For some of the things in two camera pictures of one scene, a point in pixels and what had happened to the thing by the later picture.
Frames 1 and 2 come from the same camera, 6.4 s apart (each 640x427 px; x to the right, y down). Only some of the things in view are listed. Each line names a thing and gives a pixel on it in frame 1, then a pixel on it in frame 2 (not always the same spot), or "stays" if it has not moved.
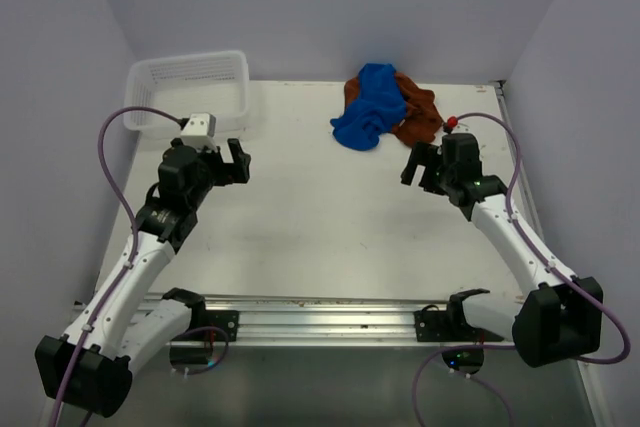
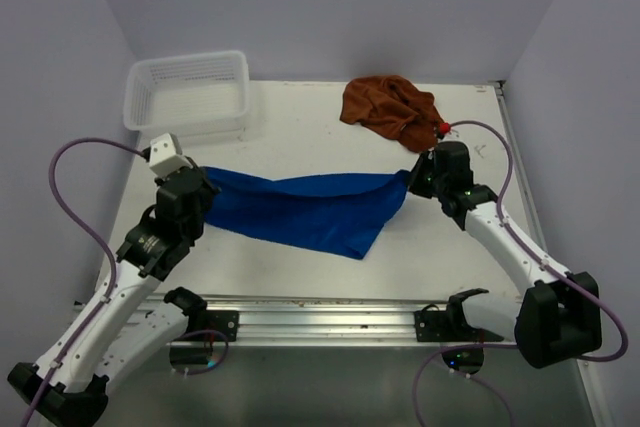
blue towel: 379,107 to 343,213
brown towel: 422,120 stays
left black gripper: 236,172 to 209,189
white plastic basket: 186,85 stays
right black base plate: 448,325 stays
